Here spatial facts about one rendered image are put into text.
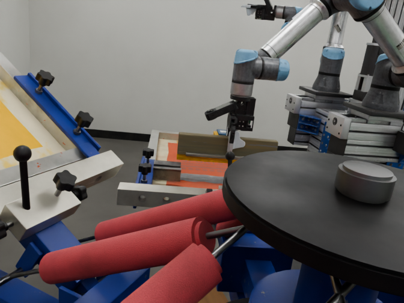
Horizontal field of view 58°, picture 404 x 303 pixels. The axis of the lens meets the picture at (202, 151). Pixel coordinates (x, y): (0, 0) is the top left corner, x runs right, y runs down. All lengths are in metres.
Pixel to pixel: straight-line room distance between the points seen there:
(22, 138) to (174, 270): 0.69
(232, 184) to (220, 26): 4.56
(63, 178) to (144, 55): 4.27
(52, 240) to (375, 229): 0.53
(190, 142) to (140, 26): 3.72
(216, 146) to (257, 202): 0.93
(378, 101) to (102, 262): 1.41
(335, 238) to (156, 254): 0.23
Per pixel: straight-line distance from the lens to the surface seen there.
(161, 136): 1.84
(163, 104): 4.97
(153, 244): 0.46
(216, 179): 1.37
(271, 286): 0.54
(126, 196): 1.04
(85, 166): 0.87
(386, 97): 1.71
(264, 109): 5.13
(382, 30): 1.48
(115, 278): 0.69
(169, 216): 0.59
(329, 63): 2.13
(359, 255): 0.32
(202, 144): 1.27
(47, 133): 1.04
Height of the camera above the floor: 1.47
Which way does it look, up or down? 17 degrees down
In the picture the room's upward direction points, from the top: 7 degrees clockwise
